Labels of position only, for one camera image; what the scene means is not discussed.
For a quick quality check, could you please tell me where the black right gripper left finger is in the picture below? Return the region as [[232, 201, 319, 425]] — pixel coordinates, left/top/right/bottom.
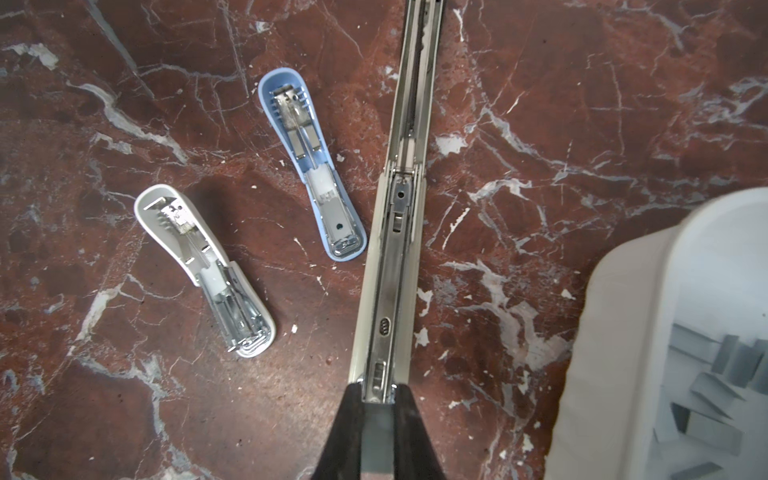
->
[[311, 383, 365, 480]]

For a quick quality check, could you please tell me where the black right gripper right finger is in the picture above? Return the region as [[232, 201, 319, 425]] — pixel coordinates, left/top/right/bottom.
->
[[394, 384, 446, 480]]

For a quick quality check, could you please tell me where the blue staple remover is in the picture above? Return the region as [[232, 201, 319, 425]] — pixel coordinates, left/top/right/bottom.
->
[[257, 67, 367, 262]]

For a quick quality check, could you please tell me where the grey staple strips pile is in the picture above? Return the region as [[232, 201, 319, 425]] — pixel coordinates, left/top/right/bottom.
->
[[643, 323, 767, 479]]

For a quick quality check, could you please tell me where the white plastic tray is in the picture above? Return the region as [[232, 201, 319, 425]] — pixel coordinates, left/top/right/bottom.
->
[[545, 188, 767, 479]]

